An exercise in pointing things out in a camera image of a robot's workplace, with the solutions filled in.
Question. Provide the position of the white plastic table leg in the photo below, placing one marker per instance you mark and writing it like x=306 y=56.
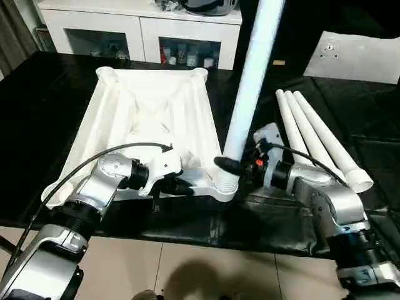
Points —
x=325 y=134
x=253 y=69
x=289 y=125
x=306 y=131

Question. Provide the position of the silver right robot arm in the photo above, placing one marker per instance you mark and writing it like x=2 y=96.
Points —
x=331 y=206

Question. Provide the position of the white plastic table top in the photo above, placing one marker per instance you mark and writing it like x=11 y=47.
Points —
x=150 y=106

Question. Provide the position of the small yellow label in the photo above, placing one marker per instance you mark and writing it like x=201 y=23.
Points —
x=279 y=62

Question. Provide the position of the black work mat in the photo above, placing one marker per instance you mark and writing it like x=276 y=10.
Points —
x=37 y=125

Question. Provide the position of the white flat panel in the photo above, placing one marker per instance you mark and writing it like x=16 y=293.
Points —
x=359 y=59

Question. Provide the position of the white cabinet with glass doors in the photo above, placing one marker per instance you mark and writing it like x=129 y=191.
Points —
x=137 y=28

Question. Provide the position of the grey curtain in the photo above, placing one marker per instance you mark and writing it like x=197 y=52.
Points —
x=15 y=34

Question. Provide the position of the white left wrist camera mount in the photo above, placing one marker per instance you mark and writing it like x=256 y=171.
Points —
x=164 y=162

